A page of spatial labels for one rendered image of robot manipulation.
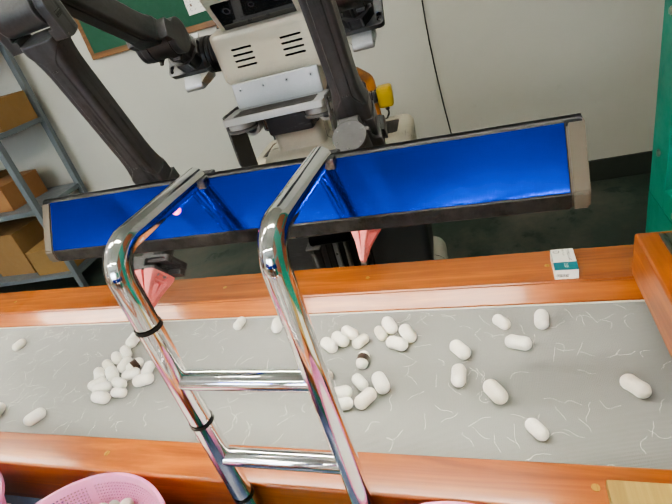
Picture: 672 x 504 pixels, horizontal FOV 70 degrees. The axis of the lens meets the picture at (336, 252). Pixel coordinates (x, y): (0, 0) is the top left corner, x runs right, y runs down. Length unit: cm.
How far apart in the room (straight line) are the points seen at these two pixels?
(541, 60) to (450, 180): 224
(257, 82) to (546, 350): 87
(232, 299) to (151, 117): 221
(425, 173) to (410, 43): 216
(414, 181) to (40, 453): 69
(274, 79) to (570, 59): 179
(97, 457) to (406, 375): 46
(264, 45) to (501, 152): 85
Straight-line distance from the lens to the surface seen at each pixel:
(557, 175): 45
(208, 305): 102
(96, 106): 94
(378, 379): 71
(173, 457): 74
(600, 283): 85
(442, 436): 66
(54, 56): 92
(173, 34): 119
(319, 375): 43
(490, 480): 59
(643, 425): 68
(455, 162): 46
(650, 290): 74
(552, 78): 271
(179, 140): 306
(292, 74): 120
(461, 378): 70
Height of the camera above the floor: 126
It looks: 29 degrees down
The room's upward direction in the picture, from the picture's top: 16 degrees counter-clockwise
